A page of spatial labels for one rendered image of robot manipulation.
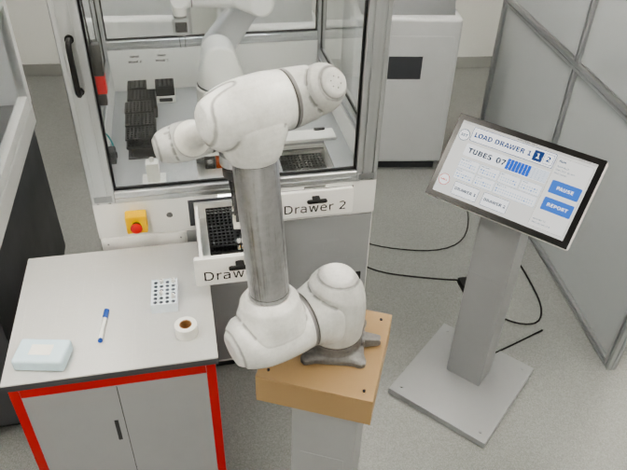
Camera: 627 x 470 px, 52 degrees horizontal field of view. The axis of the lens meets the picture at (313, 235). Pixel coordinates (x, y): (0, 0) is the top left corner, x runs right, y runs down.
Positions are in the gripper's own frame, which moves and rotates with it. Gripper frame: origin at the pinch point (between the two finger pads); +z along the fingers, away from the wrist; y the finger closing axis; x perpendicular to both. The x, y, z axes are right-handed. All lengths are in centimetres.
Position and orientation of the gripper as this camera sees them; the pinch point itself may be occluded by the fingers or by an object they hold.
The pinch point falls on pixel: (237, 217)
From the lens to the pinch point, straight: 212.3
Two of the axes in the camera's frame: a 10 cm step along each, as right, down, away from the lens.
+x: -9.8, 1.0, -1.7
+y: -2.0, -6.0, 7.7
